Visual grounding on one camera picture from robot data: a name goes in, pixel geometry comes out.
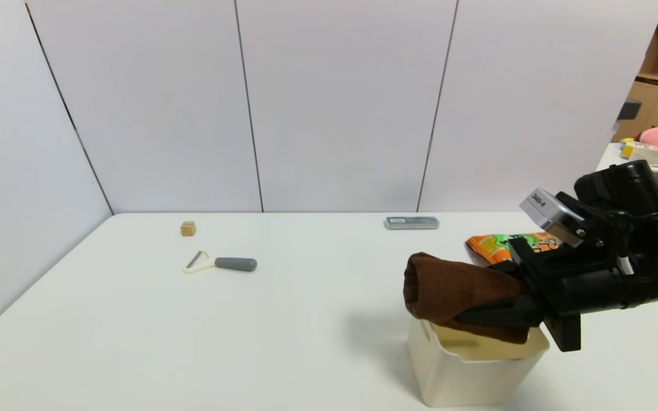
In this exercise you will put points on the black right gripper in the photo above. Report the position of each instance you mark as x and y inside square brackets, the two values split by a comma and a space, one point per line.
[546, 291]

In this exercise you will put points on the brown towel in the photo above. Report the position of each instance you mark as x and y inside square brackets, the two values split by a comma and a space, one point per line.
[454, 291]

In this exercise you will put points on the orange snack bag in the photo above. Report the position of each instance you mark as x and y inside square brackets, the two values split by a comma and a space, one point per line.
[492, 246]

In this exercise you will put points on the flat grey case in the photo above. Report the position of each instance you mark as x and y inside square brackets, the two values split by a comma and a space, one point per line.
[412, 222]

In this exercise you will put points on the white side table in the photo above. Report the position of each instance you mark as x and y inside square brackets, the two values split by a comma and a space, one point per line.
[612, 157]

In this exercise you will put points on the white plastic gadget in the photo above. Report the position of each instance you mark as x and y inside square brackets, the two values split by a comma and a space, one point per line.
[646, 154]

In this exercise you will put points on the small black device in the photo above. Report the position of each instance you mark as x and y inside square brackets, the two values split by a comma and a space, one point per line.
[629, 109]

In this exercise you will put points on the wooden shelf unit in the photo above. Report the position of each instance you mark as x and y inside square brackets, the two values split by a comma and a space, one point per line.
[657, 103]

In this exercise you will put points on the small wooden cube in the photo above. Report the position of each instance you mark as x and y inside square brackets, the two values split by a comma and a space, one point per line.
[188, 229]

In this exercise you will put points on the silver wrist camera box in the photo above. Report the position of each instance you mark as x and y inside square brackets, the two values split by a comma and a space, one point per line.
[552, 214]

